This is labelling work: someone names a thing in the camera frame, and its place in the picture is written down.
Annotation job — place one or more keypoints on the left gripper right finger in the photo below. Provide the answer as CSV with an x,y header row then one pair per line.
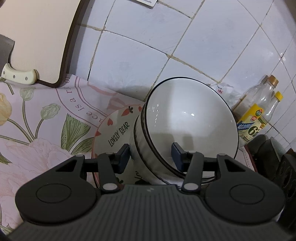
x,y
192,164

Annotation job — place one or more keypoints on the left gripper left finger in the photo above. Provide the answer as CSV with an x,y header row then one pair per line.
x,y
110,164

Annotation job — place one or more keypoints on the pink rabbit carrot plate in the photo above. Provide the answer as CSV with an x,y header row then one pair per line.
x,y
115,130

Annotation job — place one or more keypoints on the white bowl black rim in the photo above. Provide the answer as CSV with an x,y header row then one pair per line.
x,y
185,111

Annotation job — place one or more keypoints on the cooking wine bottle yellow label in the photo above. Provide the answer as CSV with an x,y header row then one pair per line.
x,y
252,105

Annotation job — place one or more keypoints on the black wok with lid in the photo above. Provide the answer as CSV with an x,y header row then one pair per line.
x,y
273,162

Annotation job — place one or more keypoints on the floral table cloth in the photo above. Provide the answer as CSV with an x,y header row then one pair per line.
x,y
42,127

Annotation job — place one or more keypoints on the white salt bag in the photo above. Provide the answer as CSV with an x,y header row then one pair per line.
x,y
227,92

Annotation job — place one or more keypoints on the white vinegar bottle yellow cap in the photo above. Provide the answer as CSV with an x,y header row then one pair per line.
x,y
263,120

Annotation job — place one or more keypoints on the cream cutting board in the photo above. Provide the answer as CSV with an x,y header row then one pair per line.
x,y
37,40

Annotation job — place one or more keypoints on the white wall socket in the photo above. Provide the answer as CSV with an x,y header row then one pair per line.
x,y
147,3

